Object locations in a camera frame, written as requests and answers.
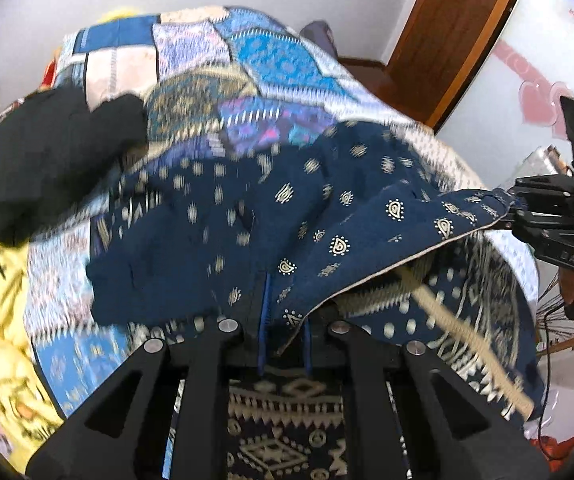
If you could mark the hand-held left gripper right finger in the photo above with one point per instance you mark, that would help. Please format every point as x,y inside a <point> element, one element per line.
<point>367,385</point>

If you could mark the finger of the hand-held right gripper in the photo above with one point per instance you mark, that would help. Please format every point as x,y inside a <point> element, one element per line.
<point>542,226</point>
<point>547,189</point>

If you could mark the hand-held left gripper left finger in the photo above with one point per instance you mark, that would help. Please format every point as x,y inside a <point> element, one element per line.
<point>202,385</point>

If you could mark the navy patterned hooded garment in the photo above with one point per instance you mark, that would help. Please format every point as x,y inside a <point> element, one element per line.
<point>367,200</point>

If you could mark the thin dry stems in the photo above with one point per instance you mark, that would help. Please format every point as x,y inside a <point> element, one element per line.
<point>562,345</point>

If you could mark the white sliding wardrobe door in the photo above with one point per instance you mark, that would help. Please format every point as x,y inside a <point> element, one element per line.
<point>542,35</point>

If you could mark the brown wooden door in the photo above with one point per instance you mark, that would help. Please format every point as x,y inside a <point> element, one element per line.
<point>457,25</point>

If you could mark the orange jacket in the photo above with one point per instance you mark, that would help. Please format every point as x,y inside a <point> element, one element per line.
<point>562,447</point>

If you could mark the yellow printed cloth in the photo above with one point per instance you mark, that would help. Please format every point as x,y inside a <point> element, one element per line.
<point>2,300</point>

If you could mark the black garment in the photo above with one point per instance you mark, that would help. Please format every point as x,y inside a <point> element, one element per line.
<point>57,160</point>

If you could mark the grey backpack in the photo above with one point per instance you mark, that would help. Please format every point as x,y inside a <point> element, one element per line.
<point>319,35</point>

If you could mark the blue patchwork blanket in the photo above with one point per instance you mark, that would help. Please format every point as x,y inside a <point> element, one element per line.
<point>277,55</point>

